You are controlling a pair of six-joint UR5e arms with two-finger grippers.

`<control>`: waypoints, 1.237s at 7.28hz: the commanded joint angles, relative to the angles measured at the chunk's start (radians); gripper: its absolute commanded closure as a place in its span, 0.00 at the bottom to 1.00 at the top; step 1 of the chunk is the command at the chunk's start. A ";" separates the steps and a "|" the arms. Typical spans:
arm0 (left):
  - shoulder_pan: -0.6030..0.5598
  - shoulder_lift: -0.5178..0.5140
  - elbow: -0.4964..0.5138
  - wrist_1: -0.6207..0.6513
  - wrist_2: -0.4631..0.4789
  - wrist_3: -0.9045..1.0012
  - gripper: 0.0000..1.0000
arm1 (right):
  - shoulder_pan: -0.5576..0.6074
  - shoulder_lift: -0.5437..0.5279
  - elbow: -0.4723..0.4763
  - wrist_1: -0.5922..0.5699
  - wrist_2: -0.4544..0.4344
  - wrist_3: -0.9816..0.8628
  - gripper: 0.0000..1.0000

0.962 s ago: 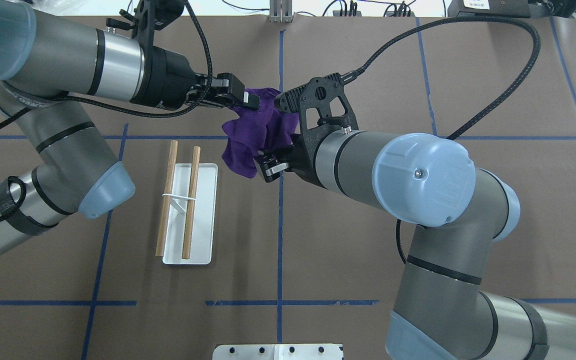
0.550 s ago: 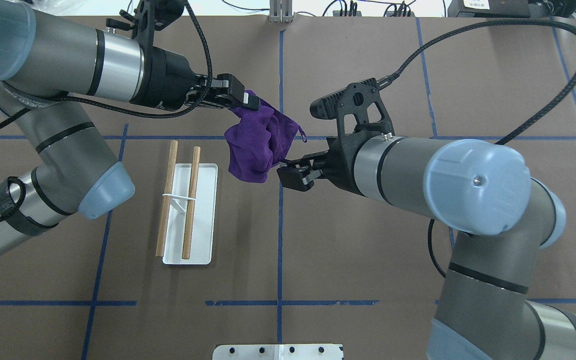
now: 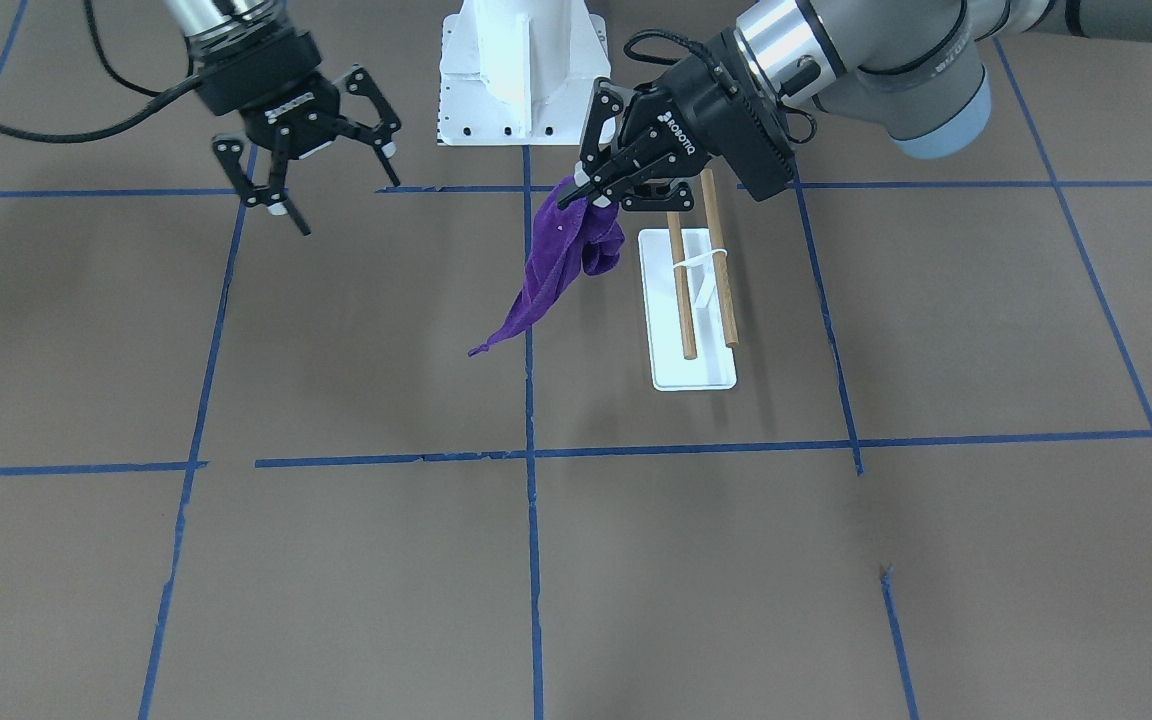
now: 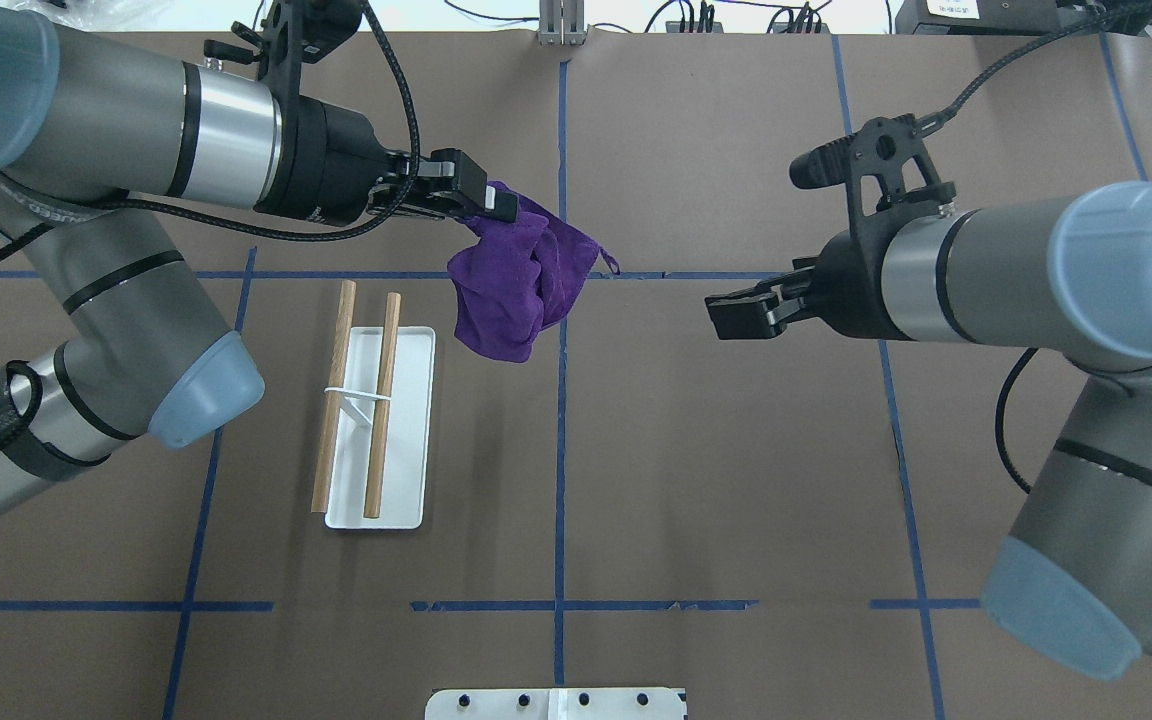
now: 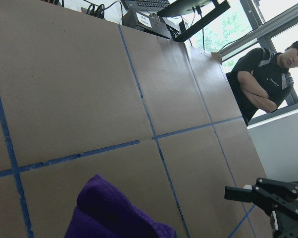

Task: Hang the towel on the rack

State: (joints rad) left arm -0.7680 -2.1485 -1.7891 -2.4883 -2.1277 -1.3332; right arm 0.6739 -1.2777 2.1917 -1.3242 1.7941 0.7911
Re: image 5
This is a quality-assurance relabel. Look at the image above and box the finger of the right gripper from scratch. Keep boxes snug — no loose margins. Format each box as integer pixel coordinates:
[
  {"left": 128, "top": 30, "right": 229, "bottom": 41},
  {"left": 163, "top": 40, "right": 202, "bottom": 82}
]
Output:
[
  {"left": 270, "top": 201, "right": 298, "bottom": 238},
  {"left": 224, "top": 178, "right": 298, "bottom": 216}
]

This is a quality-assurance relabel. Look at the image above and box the standing person in black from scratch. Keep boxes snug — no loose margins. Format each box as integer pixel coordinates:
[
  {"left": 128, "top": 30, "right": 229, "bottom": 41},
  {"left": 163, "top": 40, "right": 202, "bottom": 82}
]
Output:
[{"left": 226, "top": 41, "right": 298, "bottom": 124}]

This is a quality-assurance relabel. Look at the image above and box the black keyboard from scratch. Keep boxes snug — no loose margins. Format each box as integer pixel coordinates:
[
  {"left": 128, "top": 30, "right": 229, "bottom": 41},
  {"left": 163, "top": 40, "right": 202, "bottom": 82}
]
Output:
[{"left": 121, "top": 0, "right": 170, "bottom": 11}]

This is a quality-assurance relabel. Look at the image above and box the lower orange power strip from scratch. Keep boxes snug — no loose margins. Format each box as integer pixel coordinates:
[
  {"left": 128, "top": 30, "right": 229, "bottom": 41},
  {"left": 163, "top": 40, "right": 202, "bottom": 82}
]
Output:
[{"left": 81, "top": 3, "right": 105, "bottom": 19}]

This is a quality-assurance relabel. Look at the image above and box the black computer box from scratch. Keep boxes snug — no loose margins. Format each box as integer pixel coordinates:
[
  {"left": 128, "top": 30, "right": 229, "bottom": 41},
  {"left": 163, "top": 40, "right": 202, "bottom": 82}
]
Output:
[{"left": 122, "top": 10, "right": 172, "bottom": 39}]

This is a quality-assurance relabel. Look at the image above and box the purple towel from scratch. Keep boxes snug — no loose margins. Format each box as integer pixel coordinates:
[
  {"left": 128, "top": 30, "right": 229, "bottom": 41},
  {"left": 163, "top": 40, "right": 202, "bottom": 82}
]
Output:
[{"left": 65, "top": 175, "right": 177, "bottom": 238}]

